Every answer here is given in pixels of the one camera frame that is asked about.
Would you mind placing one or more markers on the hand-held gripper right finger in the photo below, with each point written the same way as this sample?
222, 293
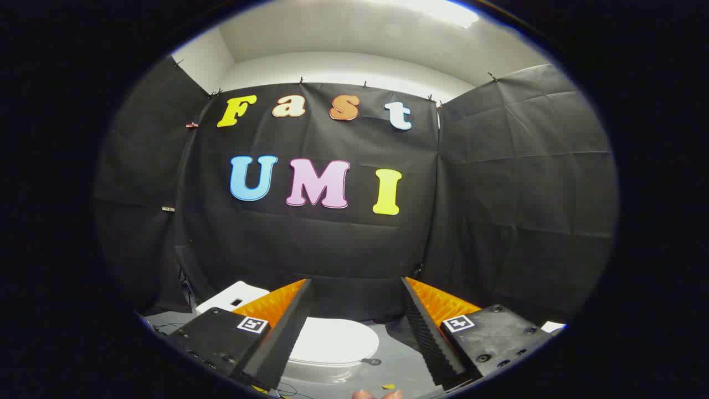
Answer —
429, 338

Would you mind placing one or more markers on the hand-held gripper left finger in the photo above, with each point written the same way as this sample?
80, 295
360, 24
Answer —
288, 332

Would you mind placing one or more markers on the white toilet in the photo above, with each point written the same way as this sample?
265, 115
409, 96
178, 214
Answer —
230, 299

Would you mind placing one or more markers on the black backdrop cloth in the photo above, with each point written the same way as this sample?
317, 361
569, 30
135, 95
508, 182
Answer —
332, 244

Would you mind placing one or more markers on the black tripod stand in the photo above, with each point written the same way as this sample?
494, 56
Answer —
188, 288

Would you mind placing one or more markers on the white toilet lid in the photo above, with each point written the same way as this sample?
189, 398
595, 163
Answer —
338, 341

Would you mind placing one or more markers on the white paper sheet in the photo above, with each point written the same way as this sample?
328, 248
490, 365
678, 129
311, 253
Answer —
553, 326

